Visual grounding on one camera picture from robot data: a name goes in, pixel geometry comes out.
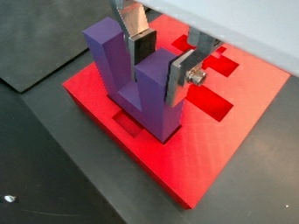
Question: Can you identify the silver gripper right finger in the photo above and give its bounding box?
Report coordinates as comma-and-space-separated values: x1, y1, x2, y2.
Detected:
164, 27, 223, 107

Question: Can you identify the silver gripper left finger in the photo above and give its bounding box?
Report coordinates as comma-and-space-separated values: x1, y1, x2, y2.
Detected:
108, 0, 156, 81

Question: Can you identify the purple U-shaped block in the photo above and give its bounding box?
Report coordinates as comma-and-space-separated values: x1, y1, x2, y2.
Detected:
83, 17, 183, 141

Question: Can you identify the red slotted board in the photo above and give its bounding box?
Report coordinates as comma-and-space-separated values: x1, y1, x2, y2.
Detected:
63, 16, 290, 209

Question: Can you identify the small silver screw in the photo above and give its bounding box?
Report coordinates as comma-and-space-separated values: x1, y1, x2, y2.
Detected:
4, 195, 16, 203

